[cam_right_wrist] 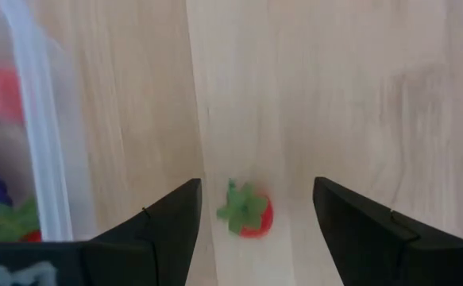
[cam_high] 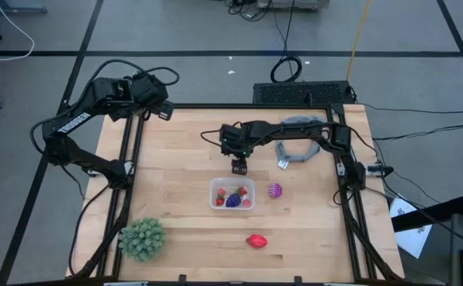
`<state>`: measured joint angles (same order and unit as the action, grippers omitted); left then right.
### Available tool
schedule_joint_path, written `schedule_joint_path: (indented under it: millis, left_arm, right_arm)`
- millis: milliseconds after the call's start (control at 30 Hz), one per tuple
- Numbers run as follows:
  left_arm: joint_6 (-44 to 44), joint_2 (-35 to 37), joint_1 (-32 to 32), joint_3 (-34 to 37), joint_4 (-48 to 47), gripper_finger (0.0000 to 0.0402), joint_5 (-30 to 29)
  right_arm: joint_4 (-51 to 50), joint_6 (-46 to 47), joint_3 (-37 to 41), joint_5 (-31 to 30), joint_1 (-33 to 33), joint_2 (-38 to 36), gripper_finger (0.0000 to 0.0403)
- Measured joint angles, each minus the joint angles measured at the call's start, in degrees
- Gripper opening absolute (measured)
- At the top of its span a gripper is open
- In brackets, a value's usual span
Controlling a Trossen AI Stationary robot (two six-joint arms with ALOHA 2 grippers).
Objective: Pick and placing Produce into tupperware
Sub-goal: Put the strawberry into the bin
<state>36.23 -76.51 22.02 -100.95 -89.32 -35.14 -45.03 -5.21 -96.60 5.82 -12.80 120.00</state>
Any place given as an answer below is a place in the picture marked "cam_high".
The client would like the grey cloth band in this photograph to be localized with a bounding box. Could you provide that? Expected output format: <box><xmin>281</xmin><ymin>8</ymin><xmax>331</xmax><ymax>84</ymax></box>
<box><xmin>275</xmin><ymin>114</ymin><xmax>327</xmax><ymax>171</ymax></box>

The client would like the black floor cable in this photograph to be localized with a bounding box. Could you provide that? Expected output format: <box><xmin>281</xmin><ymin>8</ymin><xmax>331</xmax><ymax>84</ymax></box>
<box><xmin>373</xmin><ymin>123</ymin><xmax>463</xmax><ymax>141</ymax></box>
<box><xmin>360</xmin><ymin>102</ymin><xmax>463</xmax><ymax>114</ymax></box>

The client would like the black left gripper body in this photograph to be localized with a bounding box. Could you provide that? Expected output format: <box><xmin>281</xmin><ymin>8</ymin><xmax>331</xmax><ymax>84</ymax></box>
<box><xmin>129</xmin><ymin>71</ymin><xmax>169</xmax><ymax>108</ymax></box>

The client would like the black aluminium table frame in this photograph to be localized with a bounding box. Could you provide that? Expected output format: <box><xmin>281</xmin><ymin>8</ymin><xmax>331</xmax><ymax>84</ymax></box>
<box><xmin>66</xmin><ymin>89</ymin><xmax>406</xmax><ymax>284</ymax></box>

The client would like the black desk foot bar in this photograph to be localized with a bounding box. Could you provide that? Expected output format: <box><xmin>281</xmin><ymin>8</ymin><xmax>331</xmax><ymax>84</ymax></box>
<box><xmin>392</xmin><ymin>194</ymin><xmax>463</xmax><ymax>234</ymax></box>

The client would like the white paper sheet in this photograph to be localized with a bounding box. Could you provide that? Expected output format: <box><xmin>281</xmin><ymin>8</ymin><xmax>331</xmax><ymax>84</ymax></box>
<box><xmin>388</xmin><ymin>193</ymin><xmax>434</xmax><ymax>260</ymax></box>

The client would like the white cable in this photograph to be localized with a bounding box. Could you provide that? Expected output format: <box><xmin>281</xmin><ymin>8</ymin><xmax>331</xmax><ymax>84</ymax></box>
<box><xmin>0</xmin><ymin>0</ymin><xmax>36</xmax><ymax>63</ymax></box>

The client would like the grey equipment box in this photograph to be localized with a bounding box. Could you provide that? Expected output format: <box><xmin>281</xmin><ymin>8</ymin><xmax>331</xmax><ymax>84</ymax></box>
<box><xmin>256</xmin><ymin>0</ymin><xmax>330</xmax><ymax>12</ymax></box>

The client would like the black cable bundle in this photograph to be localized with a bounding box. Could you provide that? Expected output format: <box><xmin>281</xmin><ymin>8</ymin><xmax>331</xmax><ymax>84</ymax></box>
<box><xmin>222</xmin><ymin>0</ymin><xmax>274</xmax><ymax>21</ymax></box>

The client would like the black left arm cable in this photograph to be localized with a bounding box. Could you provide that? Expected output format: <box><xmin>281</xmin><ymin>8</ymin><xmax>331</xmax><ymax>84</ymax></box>
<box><xmin>83</xmin><ymin>58</ymin><xmax>181</xmax><ymax>87</ymax></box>

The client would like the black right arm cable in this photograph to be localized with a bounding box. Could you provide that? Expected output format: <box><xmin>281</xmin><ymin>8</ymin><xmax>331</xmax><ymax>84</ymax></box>
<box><xmin>199</xmin><ymin>127</ymin><xmax>226</xmax><ymax>149</ymax></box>

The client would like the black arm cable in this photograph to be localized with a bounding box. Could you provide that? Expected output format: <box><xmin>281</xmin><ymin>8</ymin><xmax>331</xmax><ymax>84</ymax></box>
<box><xmin>83</xmin><ymin>58</ymin><xmax>181</xmax><ymax>87</ymax></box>
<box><xmin>199</xmin><ymin>127</ymin><xmax>226</xmax><ymax>149</ymax></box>

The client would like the green spiky artificial plant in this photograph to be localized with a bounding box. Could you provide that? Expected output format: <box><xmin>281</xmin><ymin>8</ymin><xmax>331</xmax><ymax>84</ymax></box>
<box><xmin>118</xmin><ymin>216</ymin><xmax>168</xmax><ymax>263</ymax></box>

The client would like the purple toy grape bunch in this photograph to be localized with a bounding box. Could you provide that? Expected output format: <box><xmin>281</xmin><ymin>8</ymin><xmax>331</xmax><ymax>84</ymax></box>
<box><xmin>225</xmin><ymin>192</ymin><xmax>242</xmax><ymax>209</ymax></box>

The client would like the black perforated computer case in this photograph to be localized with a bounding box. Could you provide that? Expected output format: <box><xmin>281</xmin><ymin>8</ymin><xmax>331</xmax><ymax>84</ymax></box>
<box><xmin>253</xmin><ymin>80</ymin><xmax>356</xmax><ymax>106</ymax></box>

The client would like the clear plastic tupperware container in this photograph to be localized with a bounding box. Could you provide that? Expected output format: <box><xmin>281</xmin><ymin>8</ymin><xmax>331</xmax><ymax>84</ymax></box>
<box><xmin>209</xmin><ymin>176</ymin><xmax>257</xmax><ymax>211</ymax></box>

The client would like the red toy dragon fruit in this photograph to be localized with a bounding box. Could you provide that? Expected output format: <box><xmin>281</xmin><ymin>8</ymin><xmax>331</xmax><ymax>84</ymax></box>
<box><xmin>245</xmin><ymin>234</ymin><xmax>268</xmax><ymax>249</ymax></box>

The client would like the black coiled cable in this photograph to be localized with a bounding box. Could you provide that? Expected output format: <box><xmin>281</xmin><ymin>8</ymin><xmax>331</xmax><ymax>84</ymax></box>
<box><xmin>268</xmin><ymin>0</ymin><xmax>303</xmax><ymax>84</ymax></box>

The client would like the yellow cable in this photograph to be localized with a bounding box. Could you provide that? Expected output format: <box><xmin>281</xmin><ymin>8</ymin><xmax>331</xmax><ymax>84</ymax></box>
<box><xmin>345</xmin><ymin>0</ymin><xmax>372</xmax><ymax>83</ymax></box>

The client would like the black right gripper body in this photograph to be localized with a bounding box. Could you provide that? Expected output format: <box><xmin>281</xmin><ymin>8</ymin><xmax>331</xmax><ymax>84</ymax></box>
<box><xmin>218</xmin><ymin>122</ymin><xmax>256</xmax><ymax>160</ymax></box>

